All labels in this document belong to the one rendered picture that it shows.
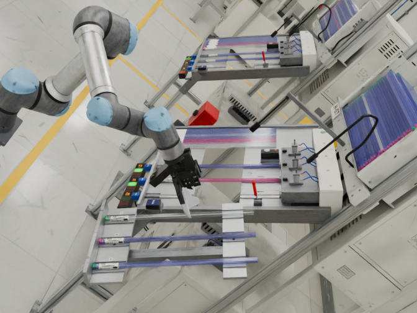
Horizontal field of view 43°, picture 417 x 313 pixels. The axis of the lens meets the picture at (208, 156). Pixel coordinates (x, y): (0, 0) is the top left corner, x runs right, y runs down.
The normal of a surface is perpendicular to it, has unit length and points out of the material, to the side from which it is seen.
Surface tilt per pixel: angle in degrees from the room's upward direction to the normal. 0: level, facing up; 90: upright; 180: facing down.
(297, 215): 90
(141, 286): 90
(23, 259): 0
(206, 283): 0
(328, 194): 90
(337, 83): 90
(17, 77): 7
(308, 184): 46
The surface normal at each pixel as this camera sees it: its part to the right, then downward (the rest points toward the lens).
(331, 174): -0.07, -0.87
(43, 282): 0.66, -0.61
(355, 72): -0.11, 0.49
